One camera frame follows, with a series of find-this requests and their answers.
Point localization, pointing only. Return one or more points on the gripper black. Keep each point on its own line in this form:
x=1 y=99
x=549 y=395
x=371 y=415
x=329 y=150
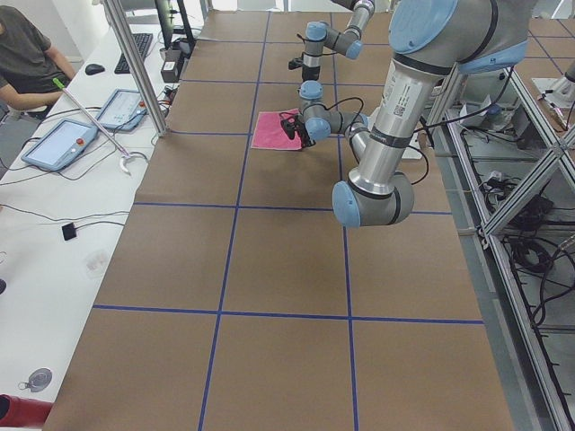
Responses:
x=305 y=136

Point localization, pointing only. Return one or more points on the pink and grey towel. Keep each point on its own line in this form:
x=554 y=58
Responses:
x=269 y=134

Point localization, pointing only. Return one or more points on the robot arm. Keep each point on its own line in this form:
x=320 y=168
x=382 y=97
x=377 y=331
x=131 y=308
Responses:
x=428 y=40
x=320 y=35

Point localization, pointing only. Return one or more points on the black box with label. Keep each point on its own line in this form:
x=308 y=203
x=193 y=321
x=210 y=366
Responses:
x=172 y=66

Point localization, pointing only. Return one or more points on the black monitor stand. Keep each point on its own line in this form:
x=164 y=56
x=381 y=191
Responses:
x=166 y=16

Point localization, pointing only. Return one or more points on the far teach pendant tablet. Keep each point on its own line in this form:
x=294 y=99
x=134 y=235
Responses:
x=123 y=111

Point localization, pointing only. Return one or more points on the teach pendant tablet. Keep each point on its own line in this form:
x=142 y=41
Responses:
x=123 y=111
x=61 y=146

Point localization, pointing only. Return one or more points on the black computer mouse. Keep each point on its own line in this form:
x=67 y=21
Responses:
x=94 y=69

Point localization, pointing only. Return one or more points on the near teach pendant tablet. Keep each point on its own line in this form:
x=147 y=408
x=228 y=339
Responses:
x=61 y=146

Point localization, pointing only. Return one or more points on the small black square device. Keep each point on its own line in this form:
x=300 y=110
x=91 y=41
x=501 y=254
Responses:
x=69 y=231

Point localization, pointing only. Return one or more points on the seated person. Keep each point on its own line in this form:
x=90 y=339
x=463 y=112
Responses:
x=30 y=64

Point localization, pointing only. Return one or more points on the red object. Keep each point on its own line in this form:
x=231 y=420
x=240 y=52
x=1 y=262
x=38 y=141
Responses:
x=24 y=412

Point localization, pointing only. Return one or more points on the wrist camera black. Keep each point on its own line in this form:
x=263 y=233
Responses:
x=288 y=123
x=295 y=63

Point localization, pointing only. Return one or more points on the white pedestal column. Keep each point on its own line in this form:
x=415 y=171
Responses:
x=415 y=143

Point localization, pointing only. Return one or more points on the aluminium side frame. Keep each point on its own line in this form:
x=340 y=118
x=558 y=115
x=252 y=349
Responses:
x=508 y=143

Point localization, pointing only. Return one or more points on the aluminium frame post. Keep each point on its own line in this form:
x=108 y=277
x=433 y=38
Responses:
x=136 y=64

